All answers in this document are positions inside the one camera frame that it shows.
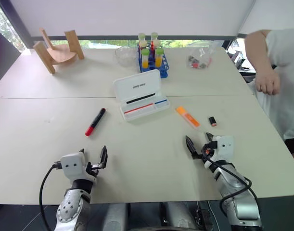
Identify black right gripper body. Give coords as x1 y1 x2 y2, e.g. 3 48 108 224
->
192 141 218 164

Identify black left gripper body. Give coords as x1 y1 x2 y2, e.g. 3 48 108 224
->
86 161 107 178

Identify white plastic pencil case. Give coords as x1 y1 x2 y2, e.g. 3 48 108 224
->
113 69 171 122

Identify person's bare hand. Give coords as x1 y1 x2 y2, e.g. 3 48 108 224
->
255 71 281 95

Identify orange highlighter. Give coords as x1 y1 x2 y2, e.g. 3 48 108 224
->
176 105 201 128

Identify red and black marker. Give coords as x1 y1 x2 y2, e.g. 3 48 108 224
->
85 107 107 138

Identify black pen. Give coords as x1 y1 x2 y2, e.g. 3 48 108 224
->
126 93 155 105

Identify clear plastic bag of parts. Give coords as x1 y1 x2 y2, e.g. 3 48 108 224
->
186 46 214 71

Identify blue test tube rack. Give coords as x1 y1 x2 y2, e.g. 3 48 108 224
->
137 42 170 79

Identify person's black shorts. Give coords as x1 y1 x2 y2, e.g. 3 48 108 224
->
284 136 294 154

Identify dark clutter behind table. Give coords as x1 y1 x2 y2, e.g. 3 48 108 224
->
226 38 257 77

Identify green cap orange liquid tube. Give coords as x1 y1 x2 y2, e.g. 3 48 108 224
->
154 47 165 68
141 48 151 69

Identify wooden stand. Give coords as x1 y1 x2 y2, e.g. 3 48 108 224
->
32 27 86 75

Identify person in white shirt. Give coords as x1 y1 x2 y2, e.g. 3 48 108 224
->
247 28 294 142

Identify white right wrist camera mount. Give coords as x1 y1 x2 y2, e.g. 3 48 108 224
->
212 135 235 161

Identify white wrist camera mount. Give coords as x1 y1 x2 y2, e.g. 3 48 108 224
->
60 152 98 185
212 135 235 161

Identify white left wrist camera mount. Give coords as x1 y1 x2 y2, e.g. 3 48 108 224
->
60 152 98 185

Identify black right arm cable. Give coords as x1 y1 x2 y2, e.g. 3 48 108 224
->
204 156 263 218

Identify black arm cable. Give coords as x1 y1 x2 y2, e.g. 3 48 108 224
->
39 161 64 231
204 156 263 218

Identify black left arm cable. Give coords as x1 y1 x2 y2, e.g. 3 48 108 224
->
39 161 64 231

